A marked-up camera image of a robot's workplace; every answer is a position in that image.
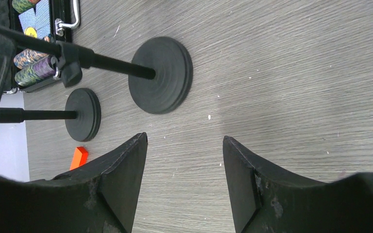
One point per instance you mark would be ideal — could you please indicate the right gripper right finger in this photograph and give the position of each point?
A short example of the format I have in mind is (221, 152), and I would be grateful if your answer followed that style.
(266, 198)

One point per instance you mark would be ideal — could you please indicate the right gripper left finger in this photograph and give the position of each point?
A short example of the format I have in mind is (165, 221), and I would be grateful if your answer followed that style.
(98, 197)

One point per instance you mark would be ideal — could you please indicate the black front microphone stand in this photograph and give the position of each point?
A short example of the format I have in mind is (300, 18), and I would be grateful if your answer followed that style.
(160, 74)

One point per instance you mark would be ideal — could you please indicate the black microphone stand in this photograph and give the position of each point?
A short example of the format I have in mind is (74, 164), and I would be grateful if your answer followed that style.
(160, 74)
(82, 115)

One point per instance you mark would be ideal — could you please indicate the black rear microphone stand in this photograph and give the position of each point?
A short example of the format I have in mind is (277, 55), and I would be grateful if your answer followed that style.
(82, 115)

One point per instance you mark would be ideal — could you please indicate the orange block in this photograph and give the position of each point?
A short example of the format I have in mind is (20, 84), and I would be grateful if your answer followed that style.
(79, 157)

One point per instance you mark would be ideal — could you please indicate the black poker chip case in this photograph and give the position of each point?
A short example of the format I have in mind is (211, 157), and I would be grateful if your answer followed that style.
(36, 26)

